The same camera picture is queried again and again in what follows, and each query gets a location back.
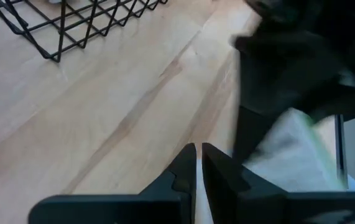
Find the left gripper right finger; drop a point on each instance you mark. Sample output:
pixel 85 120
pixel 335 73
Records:
pixel 289 208

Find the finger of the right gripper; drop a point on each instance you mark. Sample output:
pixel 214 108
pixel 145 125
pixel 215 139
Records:
pixel 248 130

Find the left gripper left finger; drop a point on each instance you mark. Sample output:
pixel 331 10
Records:
pixel 118 210

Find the large white product box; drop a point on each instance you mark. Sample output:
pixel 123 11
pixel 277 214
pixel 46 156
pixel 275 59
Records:
pixel 289 161

